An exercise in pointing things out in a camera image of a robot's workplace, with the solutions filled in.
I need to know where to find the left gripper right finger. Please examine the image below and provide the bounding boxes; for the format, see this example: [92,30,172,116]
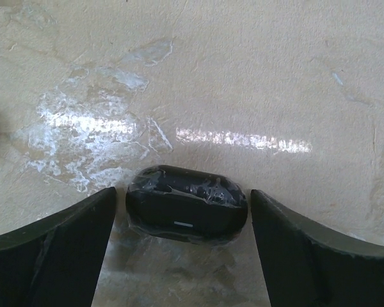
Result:
[251,190,384,306]

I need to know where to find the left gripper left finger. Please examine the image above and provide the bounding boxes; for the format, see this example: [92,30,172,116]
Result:
[0,187,117,306]

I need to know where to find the black earbud charging case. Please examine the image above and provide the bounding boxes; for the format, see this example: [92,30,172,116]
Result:
[125,165,248,244]

